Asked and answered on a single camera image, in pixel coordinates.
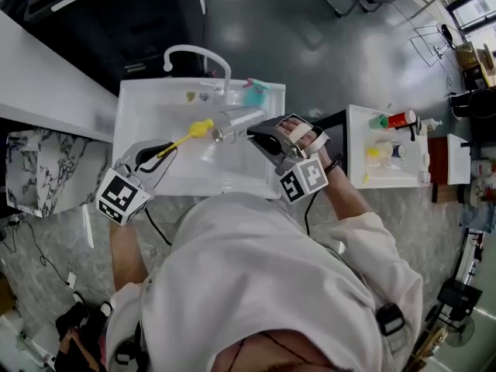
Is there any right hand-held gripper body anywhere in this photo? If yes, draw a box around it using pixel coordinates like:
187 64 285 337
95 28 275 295
273 113 331 205

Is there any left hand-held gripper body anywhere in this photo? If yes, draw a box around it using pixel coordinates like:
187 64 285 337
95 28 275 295
95 156 159 227

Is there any clear glass cup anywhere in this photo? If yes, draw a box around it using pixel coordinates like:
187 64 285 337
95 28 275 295
211 105 268 145

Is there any green plastic cup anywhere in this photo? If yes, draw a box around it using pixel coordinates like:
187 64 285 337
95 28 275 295
368 113 390 130

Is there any person's left forearm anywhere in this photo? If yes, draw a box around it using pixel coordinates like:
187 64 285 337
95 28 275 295
109 221 150 294

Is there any person's right forearm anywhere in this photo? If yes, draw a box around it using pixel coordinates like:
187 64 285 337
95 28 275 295
319 147 373 222

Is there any person's right hand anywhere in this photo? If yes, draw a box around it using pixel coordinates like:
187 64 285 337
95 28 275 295
278 116 323 158

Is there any teal spray bottle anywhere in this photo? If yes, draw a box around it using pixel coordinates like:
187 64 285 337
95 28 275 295
242 77 271 106

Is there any large white sink basin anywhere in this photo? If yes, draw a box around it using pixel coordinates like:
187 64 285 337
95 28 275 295
112 77 287 200

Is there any marble patterned box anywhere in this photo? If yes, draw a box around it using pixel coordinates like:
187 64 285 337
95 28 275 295
5 126 113 219

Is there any white faucet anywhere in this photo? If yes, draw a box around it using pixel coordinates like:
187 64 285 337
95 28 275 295
162 44 233 96

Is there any white curved counter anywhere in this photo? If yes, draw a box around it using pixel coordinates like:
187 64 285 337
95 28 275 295
0 9 119 143

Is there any person's white shirt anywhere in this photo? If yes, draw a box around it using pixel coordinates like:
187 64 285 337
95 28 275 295
105 191 424 372

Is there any red bottle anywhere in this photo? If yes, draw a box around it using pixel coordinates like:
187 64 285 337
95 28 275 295
387 109 418 130

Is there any black cabinet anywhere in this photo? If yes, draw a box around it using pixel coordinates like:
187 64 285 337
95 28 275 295
0 0 206 96

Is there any brown wooden cabinet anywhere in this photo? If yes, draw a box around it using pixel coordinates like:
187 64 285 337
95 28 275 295
428 136 450 205

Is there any small white sink basin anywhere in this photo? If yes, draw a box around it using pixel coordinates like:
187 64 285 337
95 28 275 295
446 133 473 186

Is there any black clip-on device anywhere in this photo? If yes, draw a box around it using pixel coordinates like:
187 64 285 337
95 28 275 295
376 303 406 336

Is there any black equipment stand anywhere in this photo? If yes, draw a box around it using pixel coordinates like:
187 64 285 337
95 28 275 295
436 279 484 321

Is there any cardboard box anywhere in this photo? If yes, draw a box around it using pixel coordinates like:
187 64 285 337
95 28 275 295
455 41 496 88

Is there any grey floor fan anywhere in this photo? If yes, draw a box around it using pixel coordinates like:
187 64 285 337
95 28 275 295
445 318 476 348

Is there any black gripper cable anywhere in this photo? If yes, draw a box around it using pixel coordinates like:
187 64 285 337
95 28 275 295
143 207 174 246
304 191 321 236

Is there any black table frame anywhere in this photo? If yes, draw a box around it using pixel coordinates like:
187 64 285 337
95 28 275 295
313 108 350 181

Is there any wire frame stool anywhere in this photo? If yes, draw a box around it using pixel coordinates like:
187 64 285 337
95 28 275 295
409 23 464 67

